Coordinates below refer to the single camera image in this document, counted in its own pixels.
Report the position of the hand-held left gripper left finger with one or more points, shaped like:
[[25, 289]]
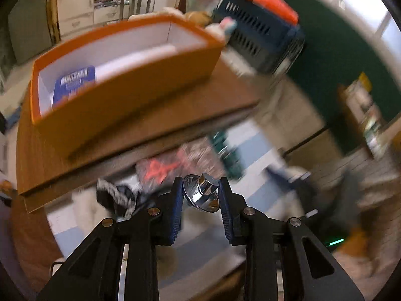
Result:
[[177, 207]]

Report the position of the brown wooden desktop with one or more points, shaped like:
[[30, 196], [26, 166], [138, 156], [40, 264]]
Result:
[[175, 116]]

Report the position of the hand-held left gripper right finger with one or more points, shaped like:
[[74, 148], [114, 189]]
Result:
[[225, 213]]

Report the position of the brown plush toy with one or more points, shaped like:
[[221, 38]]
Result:
[[197, 18]]

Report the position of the green packet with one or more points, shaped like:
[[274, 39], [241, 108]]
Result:
[[227, 153]]

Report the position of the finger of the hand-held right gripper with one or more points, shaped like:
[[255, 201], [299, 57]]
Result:
[[278, 174]]

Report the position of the orange plastic bag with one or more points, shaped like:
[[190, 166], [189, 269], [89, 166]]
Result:
[[269, 0]]

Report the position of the wooden shelf with clutter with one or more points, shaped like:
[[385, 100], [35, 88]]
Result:
[[366, 116]]

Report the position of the blue and white striped mat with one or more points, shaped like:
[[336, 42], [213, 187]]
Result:
[[257, 150]]

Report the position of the white cabinet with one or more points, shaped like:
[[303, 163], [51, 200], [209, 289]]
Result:
[[78, 3]]

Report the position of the beige bedding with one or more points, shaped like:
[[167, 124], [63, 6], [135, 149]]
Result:
[[282, 106]]

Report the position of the white unicorn plush toy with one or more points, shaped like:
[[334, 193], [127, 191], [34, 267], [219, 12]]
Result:
[[222, 28]]

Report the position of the shiny chrome reflector cup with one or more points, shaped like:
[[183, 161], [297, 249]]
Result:
[[202, 194]]

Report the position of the blue printed box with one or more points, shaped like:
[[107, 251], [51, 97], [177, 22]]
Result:
[[73, 86]]

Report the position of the dark box with red emblem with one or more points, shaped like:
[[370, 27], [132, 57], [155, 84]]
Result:
[[156, 167]]

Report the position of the blue and grey pet carrier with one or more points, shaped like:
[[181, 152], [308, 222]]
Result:
[[260, 34]]

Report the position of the black and white patterned item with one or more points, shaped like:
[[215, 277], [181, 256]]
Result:
[[116, 197]]

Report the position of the green chalkboard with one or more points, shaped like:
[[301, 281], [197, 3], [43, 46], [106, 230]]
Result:
[[332, 53]]

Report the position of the orange cardboard box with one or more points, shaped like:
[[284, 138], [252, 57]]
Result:
[[131, 100]]

